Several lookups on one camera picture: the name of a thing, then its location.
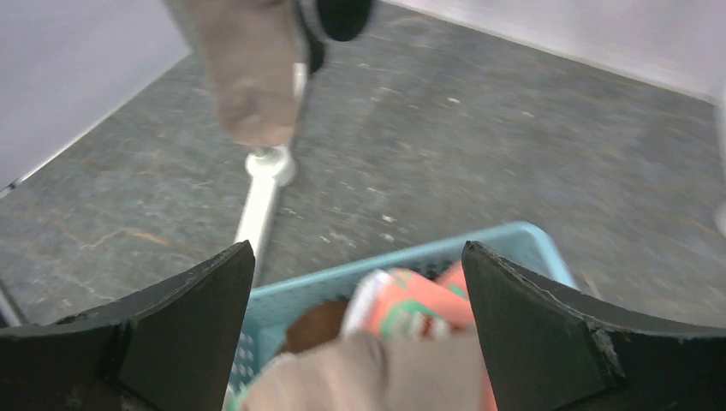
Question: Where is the light blue plastic basket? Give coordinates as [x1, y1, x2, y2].
[227, 221, 578, 394]

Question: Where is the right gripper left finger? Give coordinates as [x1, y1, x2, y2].
[1, 242, 255, 410]

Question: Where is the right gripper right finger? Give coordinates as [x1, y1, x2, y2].
[461, 241, 725, 410]

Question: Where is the salmon pink sock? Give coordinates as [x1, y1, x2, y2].
[340, 260, 500, 411]

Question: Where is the brown sock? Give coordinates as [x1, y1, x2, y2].
[277, 298, 349, 354]

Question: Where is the white sock drying rack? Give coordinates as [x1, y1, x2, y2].
[229, 98, 298, 286]

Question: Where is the black sock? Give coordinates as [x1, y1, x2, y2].
[294, 0, 376, 76]

